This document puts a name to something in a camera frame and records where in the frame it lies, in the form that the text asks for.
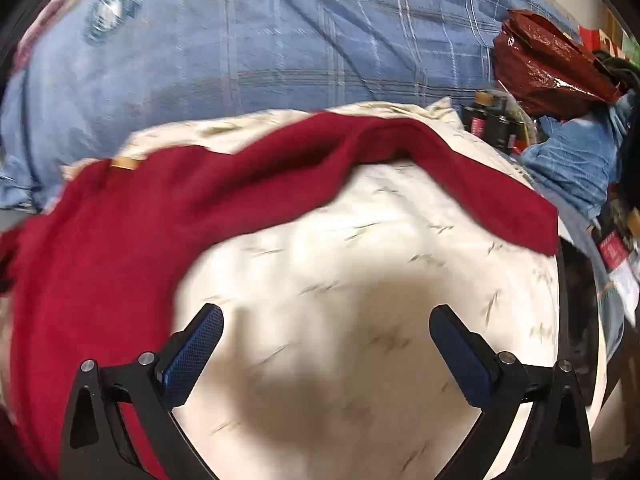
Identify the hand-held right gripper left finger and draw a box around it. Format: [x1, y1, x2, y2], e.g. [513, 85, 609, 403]
[59, 303, 224, 480]

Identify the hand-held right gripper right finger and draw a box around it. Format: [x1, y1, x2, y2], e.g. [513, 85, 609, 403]
[429, 304, 593, 480]

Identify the dark red sweater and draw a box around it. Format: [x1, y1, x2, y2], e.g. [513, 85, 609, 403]
[0, 111, 560, 480]

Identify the cream printed pillow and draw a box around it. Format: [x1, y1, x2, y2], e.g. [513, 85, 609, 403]
[0, 100, 608, 480]

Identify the red and white tag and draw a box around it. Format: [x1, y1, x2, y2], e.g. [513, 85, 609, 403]
[595, 232, 640, 311]

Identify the blue denim garment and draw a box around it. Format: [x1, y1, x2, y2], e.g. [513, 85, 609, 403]
[520, 95, 636, 221]

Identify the dark bottle red label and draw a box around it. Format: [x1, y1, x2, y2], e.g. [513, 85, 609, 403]
[461, 90, 493, 138]

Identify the red plastic bag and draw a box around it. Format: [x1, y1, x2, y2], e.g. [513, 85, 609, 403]
[492, 9, 626, 121]

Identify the blue plaid quilt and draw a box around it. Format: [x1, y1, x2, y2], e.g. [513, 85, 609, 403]
[0, 0, 586, 211]

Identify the black cloth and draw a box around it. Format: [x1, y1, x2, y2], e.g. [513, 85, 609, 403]
[595, 50, 640, 103]

